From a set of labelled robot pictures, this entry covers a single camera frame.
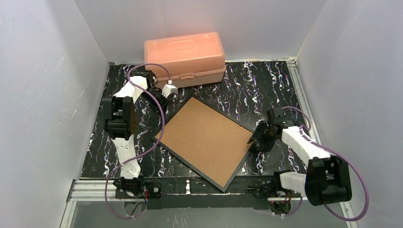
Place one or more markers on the pink plastic storage box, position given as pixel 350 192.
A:
pixel 190 60

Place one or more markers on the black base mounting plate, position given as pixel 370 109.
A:
pixel 196 192

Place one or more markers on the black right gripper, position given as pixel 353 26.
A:
pixel 262 137

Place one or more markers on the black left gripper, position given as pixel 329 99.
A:
pixel 160 96

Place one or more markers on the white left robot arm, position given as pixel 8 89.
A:
pixel 119 117

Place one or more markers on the black picture frame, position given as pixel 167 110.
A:
pixel 236 179

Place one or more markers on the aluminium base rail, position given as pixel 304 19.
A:
pixel 92 204

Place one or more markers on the brown cardboard backing board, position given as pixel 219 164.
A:
pixel 204 138

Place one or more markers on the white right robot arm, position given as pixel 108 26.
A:
pixel 327 179

